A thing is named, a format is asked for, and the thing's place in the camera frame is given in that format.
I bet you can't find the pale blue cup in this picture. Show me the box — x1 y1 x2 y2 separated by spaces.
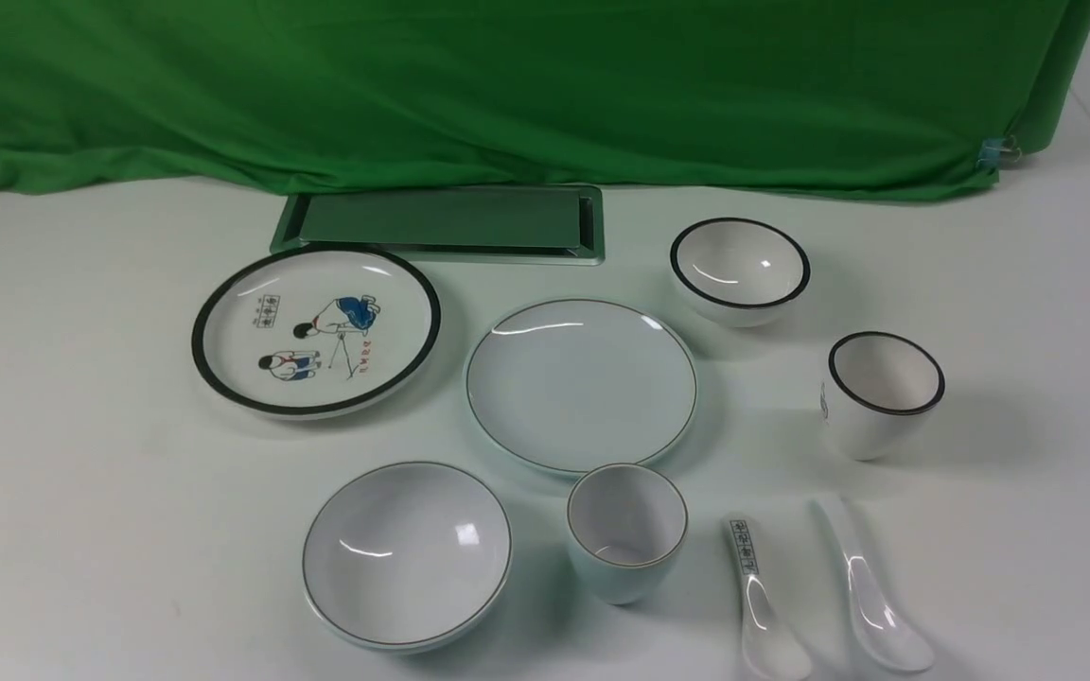
564 463 691 606

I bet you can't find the pale blue thin-rimmed bowl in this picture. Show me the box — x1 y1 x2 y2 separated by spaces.
300 462 514 655

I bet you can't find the plain white ceramic spoon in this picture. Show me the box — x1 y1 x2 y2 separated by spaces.
813 495 935 674

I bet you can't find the plain pale blue plate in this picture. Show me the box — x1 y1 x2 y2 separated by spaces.
467 297 700 479

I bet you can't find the black-rimmed white bowl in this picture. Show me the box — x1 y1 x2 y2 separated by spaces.
669 218 812 328

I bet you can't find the illustrated black-rimmed plate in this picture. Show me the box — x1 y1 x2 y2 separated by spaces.
190 245 443 421

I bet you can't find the black-rimmed white cup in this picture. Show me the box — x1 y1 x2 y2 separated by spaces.
820 329 946 462

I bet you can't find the white spoon with label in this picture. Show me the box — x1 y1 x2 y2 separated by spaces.
722 515 814 680

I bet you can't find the green backdrop cloth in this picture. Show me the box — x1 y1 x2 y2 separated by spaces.
0 1 1090 202

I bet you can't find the blue binder clip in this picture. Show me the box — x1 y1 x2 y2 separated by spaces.
974 135 1024 171

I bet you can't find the metal table cable hatch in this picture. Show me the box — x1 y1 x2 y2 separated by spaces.
270 184 606 266

